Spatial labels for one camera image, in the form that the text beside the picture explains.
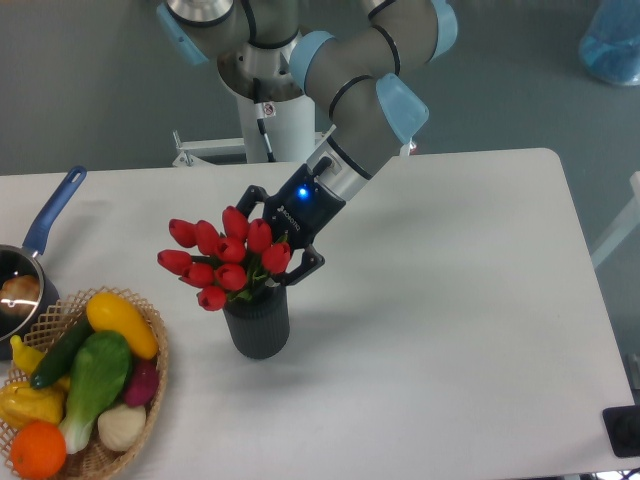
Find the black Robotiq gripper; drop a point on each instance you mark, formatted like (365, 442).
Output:
(300, 209)

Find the red tulip bouquet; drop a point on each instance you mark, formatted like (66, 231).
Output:
(238, 264)

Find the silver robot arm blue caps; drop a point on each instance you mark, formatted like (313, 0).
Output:
(261, 52)

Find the dark grey ribbed vase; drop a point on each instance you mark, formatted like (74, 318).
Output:
(259, 330)

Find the yellow squash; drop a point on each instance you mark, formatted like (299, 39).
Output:
(107, 311)

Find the purple red onion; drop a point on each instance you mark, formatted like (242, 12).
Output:
(142, 385)

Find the green bok choy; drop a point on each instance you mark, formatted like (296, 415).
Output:
(98, 375)

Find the dark green cucumber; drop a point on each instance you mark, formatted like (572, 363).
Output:
(58, 361)

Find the white garlic bulb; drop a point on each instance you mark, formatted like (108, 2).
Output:
(120, 427)

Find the brown bread roll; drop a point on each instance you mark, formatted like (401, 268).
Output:
(19, 296)

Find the yellow banana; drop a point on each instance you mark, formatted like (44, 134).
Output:
(25, 359)

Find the woven wicker basket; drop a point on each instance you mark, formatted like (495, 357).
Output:
(96, 461)

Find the yellow bell pepper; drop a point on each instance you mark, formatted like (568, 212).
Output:
(21, 404)

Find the orange fruit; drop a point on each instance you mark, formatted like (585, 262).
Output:
(38, 451)

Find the blue plastic bag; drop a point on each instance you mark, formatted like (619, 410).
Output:
(609, 50)

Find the black device at table edge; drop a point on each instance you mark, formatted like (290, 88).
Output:
(622, 426)

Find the blue handled saucepan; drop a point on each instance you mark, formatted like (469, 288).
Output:
(24, 260)

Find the white frame leg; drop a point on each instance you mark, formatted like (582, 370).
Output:
(626, 221)

